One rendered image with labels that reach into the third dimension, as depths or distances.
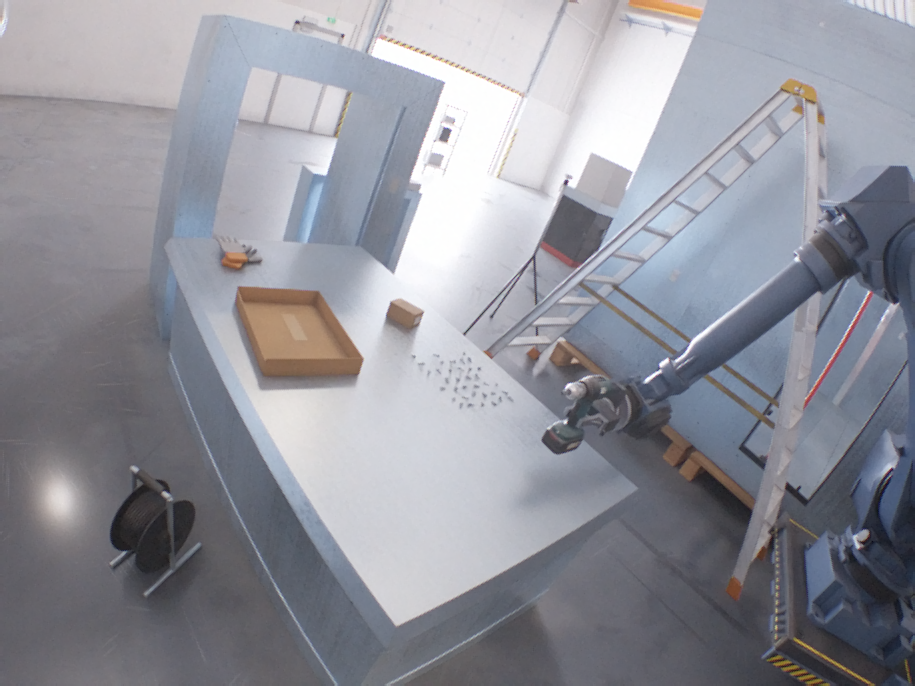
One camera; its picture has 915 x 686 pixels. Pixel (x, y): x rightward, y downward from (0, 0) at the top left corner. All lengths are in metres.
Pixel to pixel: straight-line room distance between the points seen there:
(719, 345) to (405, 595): 1.14
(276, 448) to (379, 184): 1.79
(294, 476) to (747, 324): 1.31
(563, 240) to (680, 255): 3.94
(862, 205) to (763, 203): 1.77
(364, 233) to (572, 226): 4.74
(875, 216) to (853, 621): 1.42
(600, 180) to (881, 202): 5.76
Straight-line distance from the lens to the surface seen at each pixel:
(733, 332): 1.61
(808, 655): 2.02
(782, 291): 1.61
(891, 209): 1.65
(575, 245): 7.08
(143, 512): 1.55
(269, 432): 1.24
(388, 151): 2.69
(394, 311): 1.91
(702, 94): 3.67
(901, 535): 2.06
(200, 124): 2.31
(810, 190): 2.58
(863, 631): 2.24
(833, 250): 1.62
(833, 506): 3.32
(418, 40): 11.67
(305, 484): 1.14
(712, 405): 3.37
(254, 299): 1.77
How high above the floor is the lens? 1.46
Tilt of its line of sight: 25 degrees down
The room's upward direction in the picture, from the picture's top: 23 degrees clockwise
